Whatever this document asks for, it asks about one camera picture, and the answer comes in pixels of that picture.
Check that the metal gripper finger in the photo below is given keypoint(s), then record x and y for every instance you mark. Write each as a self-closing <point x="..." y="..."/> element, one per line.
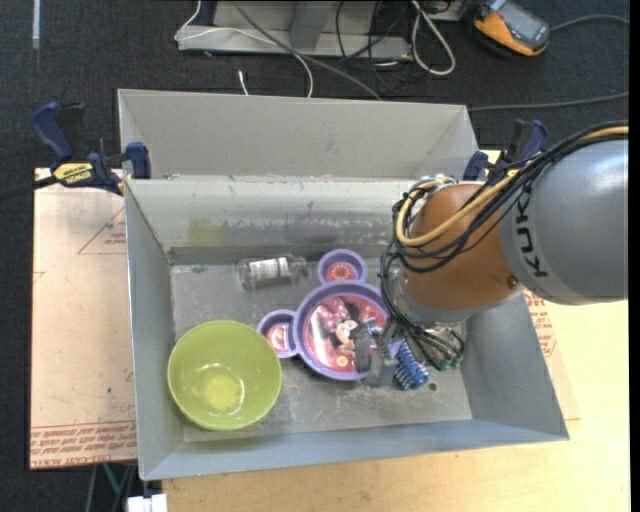
<point x="362" y="358"/>
<point x="369" y="327"/>

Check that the purple mouse-shaped plate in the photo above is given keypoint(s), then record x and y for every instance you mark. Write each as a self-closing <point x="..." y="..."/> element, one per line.
<point x="325" y="320"/>

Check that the grey metal bin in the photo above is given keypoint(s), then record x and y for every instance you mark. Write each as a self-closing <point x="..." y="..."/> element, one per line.
<point x="300" y="410"/>

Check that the clear glass bottle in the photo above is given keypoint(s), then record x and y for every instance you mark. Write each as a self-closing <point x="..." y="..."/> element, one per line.
<point x="270" y="270"/>

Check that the green bowl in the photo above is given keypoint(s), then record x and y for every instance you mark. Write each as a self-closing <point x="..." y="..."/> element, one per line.
<point x="224" y="375"/>

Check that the brown cardboard board red print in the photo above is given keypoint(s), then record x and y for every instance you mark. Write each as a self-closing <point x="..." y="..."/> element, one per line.
<point x="80" y="320"/>

